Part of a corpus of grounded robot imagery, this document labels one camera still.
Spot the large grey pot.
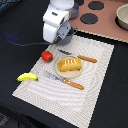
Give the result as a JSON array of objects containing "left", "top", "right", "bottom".
[{"left": 54, "top": 27, "right": 78, "bottom": 45}]

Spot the black burner disc near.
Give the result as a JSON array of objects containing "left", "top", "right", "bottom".
[{"left": 80, "top": 13, "right": 98, "bottom": 24}]

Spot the white striped placemat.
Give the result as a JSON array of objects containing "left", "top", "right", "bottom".
[{"left": 13, "top": 35, "right": 114, "bottom": 128}]

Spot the small grey pot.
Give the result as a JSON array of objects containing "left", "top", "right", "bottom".
[{"left": 70, "top": 3, "right": 79, "bottom": 19}]

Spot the black burner disc far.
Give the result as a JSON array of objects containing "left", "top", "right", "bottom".
[{"left": 88, "top": 1, "right": 104, "bottom": 10}]

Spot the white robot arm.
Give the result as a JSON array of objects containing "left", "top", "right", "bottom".
[{"left": 43, "top": 0, "right": 74, "bottom": 43}]

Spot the black burner disc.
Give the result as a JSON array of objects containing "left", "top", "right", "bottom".
[
  {"left": 88, "top": 1, "right": 104, "bottom": 10},
  {"left": 80, "top": 13, "right": 98, "bottom": 24}
]

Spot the knife with wooden handle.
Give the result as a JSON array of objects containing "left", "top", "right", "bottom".
[{"left": 57, "top": 49, "right": 97, "bottom": 63}]

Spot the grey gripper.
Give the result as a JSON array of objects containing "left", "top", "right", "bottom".
[{"left": 55, "top": 21, "right": 71, "bottom": 42}]

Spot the fork with wooden handle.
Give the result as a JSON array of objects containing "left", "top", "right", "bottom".
[{"left": 44, "top": 71, "right": 84, "bottom": 90}]

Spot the yellow toy banana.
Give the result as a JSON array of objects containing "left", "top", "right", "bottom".
[{"left": 17, "top": 73, "right": 38, "bottom": 82}]

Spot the round beige plate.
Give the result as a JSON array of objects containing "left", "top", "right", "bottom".
[{"left": 55, "top": 55, "right": 82, "bottom": 78}]

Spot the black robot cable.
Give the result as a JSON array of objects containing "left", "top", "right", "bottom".
[{"left": 0, "top": 26, "right": 51, "bottom": 48}]

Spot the pink wooden board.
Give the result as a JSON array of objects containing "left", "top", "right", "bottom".
[{"left": 69, "top": 0, "right": 128, "bottom": 43}]

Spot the red toy bell pepper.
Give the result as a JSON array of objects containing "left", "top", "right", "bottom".
[{"left": 41, "top": 51, "right": 53, "bottom": 63}]

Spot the orange toy bread loaf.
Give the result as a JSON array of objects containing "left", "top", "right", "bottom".
[{"left": 59, "top": 58, "right": 82, "bottom": 72}]

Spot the cream bowl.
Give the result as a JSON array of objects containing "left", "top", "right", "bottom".
[{"left": 116, "top": 4, "right": 128, "bottom": 30}]

